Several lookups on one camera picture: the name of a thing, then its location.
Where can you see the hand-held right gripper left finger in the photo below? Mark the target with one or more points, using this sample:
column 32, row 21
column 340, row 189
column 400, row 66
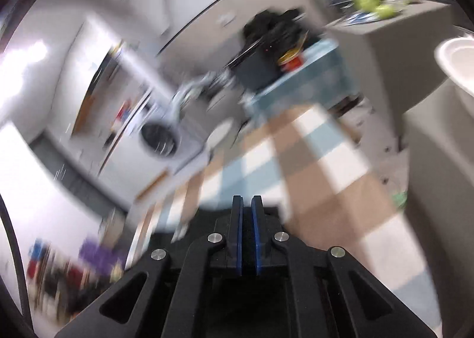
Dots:
column 239, row 245

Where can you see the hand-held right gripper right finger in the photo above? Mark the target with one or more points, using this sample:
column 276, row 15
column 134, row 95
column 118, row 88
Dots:
column 258, row 245

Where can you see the black knit sweater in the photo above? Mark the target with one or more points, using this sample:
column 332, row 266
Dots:
column 163, row 245

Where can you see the pile of black clothes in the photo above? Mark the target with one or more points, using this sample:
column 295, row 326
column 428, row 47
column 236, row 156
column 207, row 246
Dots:
column 270, row 25

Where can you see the checkered tablecloth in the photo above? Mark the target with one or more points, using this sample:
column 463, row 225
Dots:
column 333, row 182

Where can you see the round white stool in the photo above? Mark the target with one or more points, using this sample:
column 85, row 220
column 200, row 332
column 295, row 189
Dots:
column 219, row 133

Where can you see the white washing machine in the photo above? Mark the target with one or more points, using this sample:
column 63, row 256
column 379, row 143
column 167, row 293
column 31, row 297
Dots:
column 159, row 136

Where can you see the purple plastic bag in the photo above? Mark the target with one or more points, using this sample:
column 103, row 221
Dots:
column 100, row 254

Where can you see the black rice cooker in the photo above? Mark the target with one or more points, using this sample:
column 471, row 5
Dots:
column 255, row 67

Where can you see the side table with blue cloth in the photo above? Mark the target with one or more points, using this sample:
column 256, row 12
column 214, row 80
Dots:
column 314, row 75

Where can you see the shoe rack with shoes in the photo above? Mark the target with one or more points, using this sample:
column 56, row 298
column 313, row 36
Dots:
column 55, row 282

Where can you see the red noodle cup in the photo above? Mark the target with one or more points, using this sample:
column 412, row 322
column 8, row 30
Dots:
column 290, row 60

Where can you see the low grey cabinet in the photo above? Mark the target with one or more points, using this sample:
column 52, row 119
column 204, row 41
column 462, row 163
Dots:
column 444, row 193

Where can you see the tall grey cabinet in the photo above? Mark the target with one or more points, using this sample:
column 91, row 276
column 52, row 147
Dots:
column 389, row 64

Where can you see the green toy figure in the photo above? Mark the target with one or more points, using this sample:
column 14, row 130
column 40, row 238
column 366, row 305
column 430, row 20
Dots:
column 364, row 1

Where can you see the white bowl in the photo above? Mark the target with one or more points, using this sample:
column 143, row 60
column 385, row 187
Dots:
column 457, row 64

